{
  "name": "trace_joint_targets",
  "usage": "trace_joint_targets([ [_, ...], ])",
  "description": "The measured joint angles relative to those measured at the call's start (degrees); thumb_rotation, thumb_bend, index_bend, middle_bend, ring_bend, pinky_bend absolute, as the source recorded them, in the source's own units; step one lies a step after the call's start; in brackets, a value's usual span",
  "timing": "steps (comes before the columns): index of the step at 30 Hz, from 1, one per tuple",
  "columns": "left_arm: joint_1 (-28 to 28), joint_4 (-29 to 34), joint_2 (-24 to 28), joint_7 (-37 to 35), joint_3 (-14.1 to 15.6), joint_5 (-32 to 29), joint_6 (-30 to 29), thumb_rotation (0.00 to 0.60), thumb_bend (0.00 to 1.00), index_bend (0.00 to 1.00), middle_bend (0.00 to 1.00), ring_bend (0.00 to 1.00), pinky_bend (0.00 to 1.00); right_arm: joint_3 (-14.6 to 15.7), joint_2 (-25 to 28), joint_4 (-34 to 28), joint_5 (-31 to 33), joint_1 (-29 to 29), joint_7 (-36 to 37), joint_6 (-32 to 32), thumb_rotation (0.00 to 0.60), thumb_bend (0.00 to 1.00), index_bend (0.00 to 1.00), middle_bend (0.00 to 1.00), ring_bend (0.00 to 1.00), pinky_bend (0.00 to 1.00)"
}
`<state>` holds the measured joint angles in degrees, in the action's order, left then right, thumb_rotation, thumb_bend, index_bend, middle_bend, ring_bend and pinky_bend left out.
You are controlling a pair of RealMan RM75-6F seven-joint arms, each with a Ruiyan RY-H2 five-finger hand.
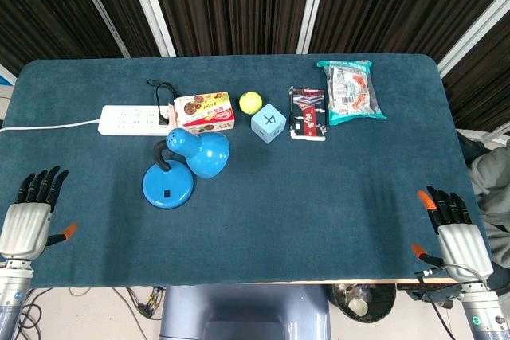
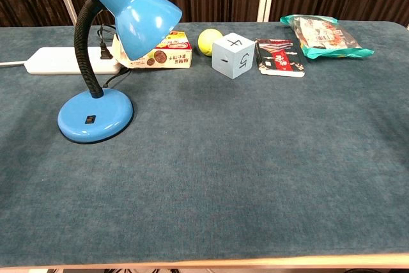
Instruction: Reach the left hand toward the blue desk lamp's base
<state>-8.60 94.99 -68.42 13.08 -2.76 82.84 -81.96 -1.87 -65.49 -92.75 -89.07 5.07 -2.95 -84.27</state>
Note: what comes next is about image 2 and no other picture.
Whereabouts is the red black snack packet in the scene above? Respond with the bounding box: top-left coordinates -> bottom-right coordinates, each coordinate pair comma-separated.
254,38 -> 306,79

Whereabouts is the yellow-green tennis ball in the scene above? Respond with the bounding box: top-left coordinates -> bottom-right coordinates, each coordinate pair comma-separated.
197,28 -> 224,58

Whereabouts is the blue-grey velvet tablecloth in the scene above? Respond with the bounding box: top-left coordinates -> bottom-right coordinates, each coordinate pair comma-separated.
0,20 -> 409,268

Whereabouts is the blue desk lamp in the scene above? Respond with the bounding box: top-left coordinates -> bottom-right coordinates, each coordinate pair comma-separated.
57,0 -> 183,144

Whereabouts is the teal snack bag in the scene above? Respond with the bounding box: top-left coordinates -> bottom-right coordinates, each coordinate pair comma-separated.
280,14 -> 375,60

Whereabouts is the white power strip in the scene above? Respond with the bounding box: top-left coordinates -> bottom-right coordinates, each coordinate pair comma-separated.
0,46 -> 123,75

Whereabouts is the white snack box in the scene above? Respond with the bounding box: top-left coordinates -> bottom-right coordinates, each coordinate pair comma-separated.
112,31 -> 193,69

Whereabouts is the light blue numbered cube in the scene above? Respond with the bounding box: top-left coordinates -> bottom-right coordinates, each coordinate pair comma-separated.
212,32 -> 256,80

